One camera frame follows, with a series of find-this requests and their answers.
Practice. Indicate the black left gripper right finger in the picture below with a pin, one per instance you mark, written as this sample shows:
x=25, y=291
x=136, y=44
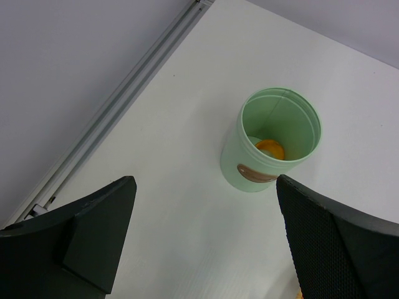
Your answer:
x=337, y=251

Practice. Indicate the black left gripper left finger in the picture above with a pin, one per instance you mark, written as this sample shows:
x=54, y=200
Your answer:
x=72, y=251

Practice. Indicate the orange round food slice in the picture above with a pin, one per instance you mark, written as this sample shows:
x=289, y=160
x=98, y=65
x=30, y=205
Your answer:
x=273, y=146

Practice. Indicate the woven fish-shaped basket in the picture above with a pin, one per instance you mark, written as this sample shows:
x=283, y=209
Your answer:
x=299, y=295

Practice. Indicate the green cylindrical container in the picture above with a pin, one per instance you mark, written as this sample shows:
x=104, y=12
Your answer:
x=276, y=129

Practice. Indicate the left aluminium frame post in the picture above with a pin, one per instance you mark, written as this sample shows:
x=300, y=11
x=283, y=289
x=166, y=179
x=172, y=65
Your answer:
x=108, y=115

